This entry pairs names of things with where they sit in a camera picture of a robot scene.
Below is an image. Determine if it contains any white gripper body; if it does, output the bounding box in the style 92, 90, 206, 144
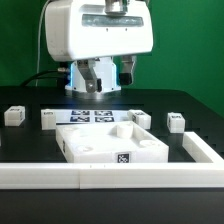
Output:
45, 0, 153, 62

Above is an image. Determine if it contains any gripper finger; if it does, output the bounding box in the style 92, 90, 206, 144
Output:
77, 59, 102, 93
119, 55, 136, 85

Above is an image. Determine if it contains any white square tabletop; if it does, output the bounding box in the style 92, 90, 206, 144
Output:
56, 121, 169, 163

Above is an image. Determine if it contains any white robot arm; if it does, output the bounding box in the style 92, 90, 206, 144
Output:
45, 0, 153, 98

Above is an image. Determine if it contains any apriltag base sheet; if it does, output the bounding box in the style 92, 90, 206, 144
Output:
54, 109, 128, 123

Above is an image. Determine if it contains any white L-shaped obstacle fence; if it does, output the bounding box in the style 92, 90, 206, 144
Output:
0, 132, 224, 189

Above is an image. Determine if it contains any black cable bundle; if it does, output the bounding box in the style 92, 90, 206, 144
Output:
19, 69, 68, 88

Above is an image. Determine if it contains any white thin cable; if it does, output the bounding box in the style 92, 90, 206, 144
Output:
35, 0, 53, 88

